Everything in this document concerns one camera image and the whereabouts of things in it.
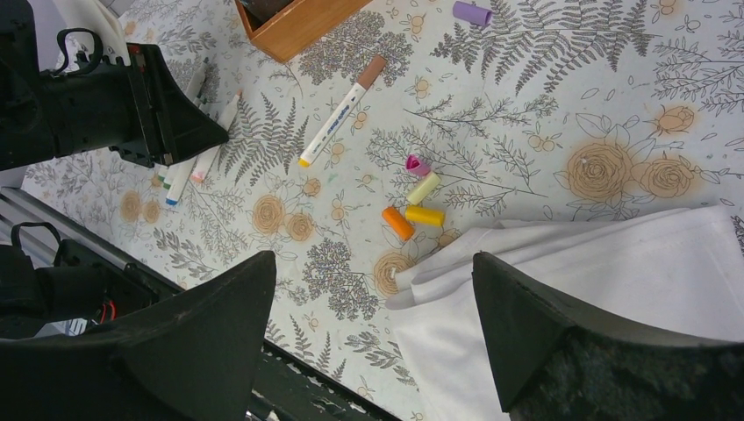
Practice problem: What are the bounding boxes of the white marker blue end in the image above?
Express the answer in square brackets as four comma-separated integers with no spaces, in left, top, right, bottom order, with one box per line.
[165,157,197,206]

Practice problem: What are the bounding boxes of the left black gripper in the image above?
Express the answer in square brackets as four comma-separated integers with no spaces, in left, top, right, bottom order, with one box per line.
[1,1,228,170]

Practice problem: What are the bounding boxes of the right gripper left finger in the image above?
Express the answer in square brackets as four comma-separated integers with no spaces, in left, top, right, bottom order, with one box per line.
[1,251,276,420]

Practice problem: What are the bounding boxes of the pale yellow pen cap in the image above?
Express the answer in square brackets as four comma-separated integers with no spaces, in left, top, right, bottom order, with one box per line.
[406,172,441,205]

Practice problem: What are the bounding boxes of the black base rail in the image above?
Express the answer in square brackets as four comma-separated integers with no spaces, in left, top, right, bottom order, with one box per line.
[1,187,390,420]

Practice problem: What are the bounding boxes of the white marker pen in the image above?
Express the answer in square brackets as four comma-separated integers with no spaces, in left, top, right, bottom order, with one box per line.
[184,58,209,107]
[298,82,368,168]

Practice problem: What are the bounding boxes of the purple pen cap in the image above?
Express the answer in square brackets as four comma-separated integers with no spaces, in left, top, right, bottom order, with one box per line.
[452,1,492,26]

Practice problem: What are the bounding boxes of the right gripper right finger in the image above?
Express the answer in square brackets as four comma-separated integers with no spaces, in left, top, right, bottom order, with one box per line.
[472,252,743,420]

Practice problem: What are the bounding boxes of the pink pen cap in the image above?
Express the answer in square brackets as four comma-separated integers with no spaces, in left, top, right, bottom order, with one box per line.
[404,154,432,178]

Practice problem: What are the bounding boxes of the orange wooden compartment tray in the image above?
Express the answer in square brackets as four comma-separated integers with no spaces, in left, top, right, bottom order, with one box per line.
[235,0,368,63]

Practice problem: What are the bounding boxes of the white folded cloth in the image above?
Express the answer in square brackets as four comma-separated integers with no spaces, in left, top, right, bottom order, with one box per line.
[387,206,743,420]

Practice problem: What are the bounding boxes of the brown pen cap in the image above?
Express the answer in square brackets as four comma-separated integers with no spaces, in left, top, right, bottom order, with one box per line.
[356,55,388,90]

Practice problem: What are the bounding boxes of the orange pen cap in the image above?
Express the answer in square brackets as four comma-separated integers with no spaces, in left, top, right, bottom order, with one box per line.
[382,206,415,241]

